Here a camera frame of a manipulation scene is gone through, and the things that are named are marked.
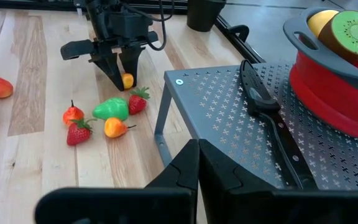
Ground small orange toy fruit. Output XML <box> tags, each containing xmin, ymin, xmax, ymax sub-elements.
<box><xmin>121</xmin><ymin>73</ymin><xmax>135</xmax><ymax>90</ymax></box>

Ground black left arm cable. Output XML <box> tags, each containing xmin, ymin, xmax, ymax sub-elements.
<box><xmin>119</xmin><ymin>0</ymin><xmax>176</xmax><ymax>52</ymax></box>

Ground black knife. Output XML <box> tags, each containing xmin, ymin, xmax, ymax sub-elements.
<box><xmin>239</xmin><ymin>58</ymin><xmax>318</xmax><ymax>190</ymax></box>

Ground orange red toy peach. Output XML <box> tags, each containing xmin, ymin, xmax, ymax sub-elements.
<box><xmin>62</xmin><ymin>99</ymin><xmax>85</xmax><ymax>127</ymax></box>

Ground small orange toy pear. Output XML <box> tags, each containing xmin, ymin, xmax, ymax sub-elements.
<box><xmin>104</xmin><ymin>116</ymin><xmax>137</xmax><ymax>139</ymax></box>

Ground green toy pear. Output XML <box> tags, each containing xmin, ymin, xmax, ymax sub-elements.
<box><xmin>91</xmin><ymin>96</ymin><xmax>130</xmax><ymax>121</ymax></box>

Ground grey perforated metal shelf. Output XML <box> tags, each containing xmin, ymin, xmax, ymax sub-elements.
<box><xmin>154</xmin><ymin>62</ymin><xmax>358</xmax><ymax>191</ymax></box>

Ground red toy strawberry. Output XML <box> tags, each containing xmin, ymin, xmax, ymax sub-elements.
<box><xmin>66</xmin><ymin>118</ymin><xmax>98</xmax><ymax>147</ymax></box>
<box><xmin>128</xmin><ymin>86</ymin><xmax>151</xmax><ymax>116</ymax></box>

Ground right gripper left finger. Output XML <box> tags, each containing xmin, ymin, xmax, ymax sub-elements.
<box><xmin>34</xmin><ymin>139</ymin><xmax>198</xmax><ymax>224</ymax></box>

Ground black aluminium table frame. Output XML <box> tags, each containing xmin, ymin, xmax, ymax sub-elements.
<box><xmin>0</xmin><ymin>0</ymin><xmax>266</xmax><ymax>65</ymax></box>

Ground red orange round toy fruit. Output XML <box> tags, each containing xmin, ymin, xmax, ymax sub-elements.
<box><xmin>0</xmin><ymin>70</ymin><xmax>14</xmax><ymax>99</ymax></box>

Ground green potted tree black pot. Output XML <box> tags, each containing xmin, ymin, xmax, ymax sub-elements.
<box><xmin>186</xmin><ymin>0</ymin><xmax>227</xmax><ymax>32</ymax></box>

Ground yellow toy lemon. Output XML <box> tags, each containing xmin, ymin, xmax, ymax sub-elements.
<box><xmin>306</xmin><ymin>9</ymin><xmax>340</xmax><ymax>38</ymax></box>

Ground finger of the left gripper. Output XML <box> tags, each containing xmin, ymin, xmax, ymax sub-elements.
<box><xmin>119</xmin><ymin>46</ymin><xmax>145</xmax><ymax>88</ymax></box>
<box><xmin>93</xmin><ymin>52</ymin><xmax>126</xmax><ymax>92</ymax></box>

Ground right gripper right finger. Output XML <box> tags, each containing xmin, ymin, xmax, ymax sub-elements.
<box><xmin>198</xmin><ymin>139</ymin><xmax>358</xmax><ymax>224</ymax></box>

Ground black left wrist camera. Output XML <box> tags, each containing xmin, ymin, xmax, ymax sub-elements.
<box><xmin>109</xmin><ymin>12</ymin><xmax>154</xmax><ymax>40</ymax></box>

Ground red collapsible bowl grey rim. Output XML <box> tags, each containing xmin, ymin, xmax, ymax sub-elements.
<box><xmin>283</xmin><ymin>6</ymin><xmax>358</xmax><ymax>142</ymax></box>

